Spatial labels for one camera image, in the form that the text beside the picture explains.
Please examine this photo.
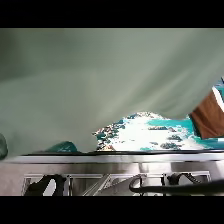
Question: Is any silver frame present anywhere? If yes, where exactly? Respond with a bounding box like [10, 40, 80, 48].
[0, 152, 224, 197]

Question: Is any pale green T-shirt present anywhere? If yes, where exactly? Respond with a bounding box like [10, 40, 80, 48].
[0, 27, 224, 158]

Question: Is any black cable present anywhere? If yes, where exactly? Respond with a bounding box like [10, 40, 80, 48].
[128, 174, 224, 196]

